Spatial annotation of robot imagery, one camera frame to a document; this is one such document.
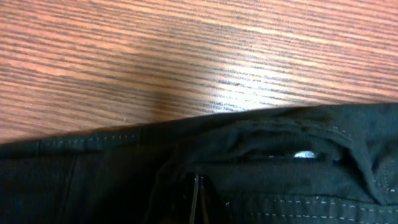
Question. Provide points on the black shorts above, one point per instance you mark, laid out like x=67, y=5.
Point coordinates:
x=319, y=164

